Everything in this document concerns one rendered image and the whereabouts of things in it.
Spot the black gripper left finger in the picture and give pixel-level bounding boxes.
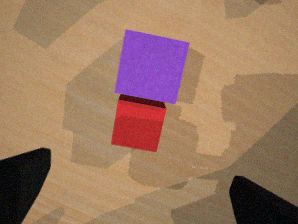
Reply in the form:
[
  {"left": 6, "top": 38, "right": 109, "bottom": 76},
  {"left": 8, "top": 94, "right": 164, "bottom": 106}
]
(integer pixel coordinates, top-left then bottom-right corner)
[{"left": 0, "top": 147, "right": 51, "bottom": 224}]

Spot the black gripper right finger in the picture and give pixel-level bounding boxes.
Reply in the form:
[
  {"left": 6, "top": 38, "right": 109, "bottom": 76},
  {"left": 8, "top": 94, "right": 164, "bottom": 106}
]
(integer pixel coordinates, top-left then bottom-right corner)
[{"left": 229, "top": 176, "right": 298, "bottom": 224}]

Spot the red block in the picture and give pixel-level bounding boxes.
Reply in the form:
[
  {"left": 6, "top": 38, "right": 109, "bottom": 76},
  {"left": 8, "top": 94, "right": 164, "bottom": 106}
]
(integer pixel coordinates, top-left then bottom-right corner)
[{"left": 111, "top": 94, "right": 166, "bottom": 152}]

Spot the purple block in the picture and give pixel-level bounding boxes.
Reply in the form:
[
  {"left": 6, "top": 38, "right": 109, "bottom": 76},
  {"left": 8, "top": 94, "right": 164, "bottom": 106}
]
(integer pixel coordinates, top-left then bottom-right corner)
[{"left": 114, "top": 29, "right": 190, "bottom": 104}]

